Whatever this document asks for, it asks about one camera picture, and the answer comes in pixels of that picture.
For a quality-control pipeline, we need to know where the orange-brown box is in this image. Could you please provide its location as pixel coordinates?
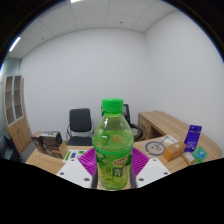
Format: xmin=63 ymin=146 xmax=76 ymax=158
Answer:
xmin=162 ymin=140 xmax=187 ymax=163

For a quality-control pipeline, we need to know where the green flat box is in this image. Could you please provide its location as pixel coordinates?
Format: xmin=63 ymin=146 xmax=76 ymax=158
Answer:
xmin=191 ymin=145 xmax=209 ymax=164

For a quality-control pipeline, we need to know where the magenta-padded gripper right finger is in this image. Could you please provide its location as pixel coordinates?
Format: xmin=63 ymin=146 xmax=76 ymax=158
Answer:
xmin=129 ymin=147 xmax=172 ymax=190

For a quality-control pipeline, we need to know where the small yellow box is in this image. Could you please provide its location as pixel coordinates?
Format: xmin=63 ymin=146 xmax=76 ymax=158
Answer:
xmin=181 ymin=151 xmax=198 ymax=166

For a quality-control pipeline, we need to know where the small dark brown box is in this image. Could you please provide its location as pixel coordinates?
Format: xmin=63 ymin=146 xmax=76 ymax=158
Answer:
xmin=31 ymin=132 xmax=46 ymax=155

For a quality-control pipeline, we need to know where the black padded office chair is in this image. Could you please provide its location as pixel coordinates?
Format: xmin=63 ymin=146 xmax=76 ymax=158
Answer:
xmin=65 ymin=107 xmax=95 ymax=147

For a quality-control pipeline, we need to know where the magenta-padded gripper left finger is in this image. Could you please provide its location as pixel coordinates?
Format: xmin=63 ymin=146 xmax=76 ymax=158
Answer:
xmin=55 ymin=147 xmax=99 ymax=190

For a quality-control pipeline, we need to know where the purple upright box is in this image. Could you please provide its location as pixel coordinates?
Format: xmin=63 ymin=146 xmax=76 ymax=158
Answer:
xmin=183 ymin=124 xmax=203 ymax=154

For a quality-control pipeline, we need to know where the wooden side desk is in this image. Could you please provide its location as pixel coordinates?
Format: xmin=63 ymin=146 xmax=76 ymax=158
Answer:
xmin=136 ymin=109 xmax=192 ymax=143

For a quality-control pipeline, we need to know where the black box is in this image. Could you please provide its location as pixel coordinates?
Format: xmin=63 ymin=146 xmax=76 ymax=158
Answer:
xmin=39 ymin=130 xmax=64 ymax=157

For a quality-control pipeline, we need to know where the wooden cabinet with glass doors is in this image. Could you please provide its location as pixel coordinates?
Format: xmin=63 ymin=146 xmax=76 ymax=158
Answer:
xmin=2 ymin=74 xmax=34 ymax=155

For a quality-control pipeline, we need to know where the green and white leaflet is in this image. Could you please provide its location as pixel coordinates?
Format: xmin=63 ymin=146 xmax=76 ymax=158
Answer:
xmin=62 ymin=149 xmax=88 ymax=164

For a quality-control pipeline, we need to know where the green drink bottle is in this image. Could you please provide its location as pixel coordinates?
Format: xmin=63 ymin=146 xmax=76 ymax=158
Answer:
xmin=91 ymin=97 xmax=136 ymax=192

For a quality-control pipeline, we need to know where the dark grey armchair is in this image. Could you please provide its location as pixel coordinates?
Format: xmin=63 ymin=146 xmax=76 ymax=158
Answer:
xmin=0 ymin=132 xmax=22 ymax=163

